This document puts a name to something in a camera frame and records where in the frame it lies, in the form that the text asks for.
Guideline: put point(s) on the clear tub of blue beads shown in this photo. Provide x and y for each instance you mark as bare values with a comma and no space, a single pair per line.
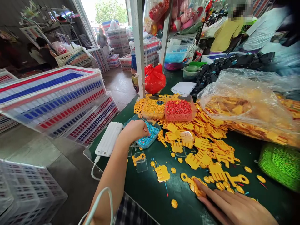
150,138

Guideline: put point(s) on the bag of green plastic parts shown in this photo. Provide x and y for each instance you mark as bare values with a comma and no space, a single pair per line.
282,164

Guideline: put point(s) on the person's right hand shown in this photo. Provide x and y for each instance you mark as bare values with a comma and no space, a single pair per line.
236,209

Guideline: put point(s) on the bag of plush toys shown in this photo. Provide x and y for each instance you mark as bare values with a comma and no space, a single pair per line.
178,16

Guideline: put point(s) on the pile of black plastic parts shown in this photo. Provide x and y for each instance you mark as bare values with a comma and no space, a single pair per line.
234,65

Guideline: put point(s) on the person's body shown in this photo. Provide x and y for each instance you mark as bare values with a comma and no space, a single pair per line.
133,212

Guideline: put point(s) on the metal shelf with goods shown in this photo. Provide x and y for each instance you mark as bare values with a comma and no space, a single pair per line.
54,20

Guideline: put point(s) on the clear tub of red beads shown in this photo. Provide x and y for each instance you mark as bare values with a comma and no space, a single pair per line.
179,109

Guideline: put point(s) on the person's left fingers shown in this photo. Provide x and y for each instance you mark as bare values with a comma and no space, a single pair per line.
145,130

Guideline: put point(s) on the clear plastic jig tray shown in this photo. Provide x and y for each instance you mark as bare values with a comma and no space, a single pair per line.
142,166

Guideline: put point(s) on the person's left hand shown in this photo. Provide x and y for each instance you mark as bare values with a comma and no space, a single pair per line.
132,131

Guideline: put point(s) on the yellow key-shaped plastic part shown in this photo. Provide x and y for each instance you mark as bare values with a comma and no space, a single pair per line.
237,179
190,181

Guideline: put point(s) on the stack of white slotted crates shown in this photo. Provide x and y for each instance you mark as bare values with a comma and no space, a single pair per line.
58,100
23,194
100,59
119,41
152,52

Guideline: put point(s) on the blue printed bag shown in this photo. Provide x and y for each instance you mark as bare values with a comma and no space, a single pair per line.
134,70

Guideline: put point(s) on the yellow comb-shaped plastic part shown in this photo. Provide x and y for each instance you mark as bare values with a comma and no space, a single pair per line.
162,174

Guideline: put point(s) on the green plastic bowl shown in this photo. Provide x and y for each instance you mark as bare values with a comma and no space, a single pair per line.
191,72

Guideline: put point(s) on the white paper sheets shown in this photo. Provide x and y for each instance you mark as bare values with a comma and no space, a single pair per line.
184,88

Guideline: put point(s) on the yellow plastic disc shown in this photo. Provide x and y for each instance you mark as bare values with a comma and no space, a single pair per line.
261,178
152,163
173,170
174,203
248,169

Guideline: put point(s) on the white power bank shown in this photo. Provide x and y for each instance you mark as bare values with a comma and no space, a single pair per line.
109,139

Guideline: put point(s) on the red plastic bag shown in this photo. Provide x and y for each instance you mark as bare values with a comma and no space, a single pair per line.
154,79

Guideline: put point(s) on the yellow plastic bracket part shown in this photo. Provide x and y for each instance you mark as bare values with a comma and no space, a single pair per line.
138,159

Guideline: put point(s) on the white plastic basket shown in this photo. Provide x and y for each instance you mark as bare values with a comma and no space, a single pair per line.
185,39

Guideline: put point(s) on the pile of yellow plastic parts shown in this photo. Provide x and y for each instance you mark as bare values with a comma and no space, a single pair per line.
201,143

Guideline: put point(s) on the clear tub of blue pieces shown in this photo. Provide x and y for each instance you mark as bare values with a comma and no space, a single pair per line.
175,54

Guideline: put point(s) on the clear tub of yellow beads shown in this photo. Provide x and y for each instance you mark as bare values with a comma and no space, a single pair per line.
153,109

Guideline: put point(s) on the white slotted crate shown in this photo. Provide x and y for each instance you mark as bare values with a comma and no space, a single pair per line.
75,57

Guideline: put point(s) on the white post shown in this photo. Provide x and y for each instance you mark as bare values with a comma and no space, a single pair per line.
166,35
138,46

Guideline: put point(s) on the clear bag of yellow parts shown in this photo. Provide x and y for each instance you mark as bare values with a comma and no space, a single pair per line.
246,110

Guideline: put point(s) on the pink plastic basin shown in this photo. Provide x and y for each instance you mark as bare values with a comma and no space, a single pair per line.
172,66

